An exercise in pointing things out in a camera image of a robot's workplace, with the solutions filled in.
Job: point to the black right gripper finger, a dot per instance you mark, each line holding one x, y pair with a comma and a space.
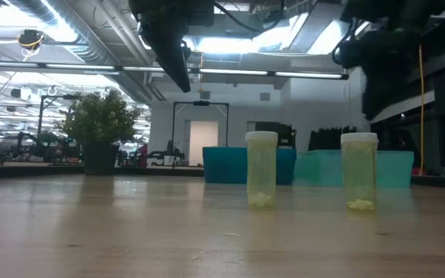
381, 96

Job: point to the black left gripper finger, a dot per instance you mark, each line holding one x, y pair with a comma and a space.
174, 62

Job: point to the yellow-green bottle oval pills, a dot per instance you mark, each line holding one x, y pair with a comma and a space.
359, 170

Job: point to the dark background robot arm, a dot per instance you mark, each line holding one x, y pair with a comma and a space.
170, 152

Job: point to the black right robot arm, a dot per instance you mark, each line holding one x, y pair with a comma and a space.
392, 9

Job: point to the translucent teal plastic bin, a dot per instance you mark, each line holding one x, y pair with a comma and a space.
319, 170

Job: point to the blue plastic bin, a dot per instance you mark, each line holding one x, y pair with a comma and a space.
222, 166

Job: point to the long ceiling light bar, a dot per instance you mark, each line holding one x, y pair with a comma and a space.
307, 74

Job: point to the red background item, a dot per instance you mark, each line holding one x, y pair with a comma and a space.
143, 154

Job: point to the green leafy plant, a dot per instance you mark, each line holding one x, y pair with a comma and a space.
95, 119

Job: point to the black cabinet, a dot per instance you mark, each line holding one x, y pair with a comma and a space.
284, 135

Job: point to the dark plant pot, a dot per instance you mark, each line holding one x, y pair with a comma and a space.
100, 160

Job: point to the yellow-green bottle round pills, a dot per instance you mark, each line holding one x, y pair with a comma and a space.
262, 170

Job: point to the black gantry frame with camera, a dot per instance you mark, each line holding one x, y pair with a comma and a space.
201, 103

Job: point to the thin black metal frame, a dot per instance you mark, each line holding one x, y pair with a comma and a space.
40, 116

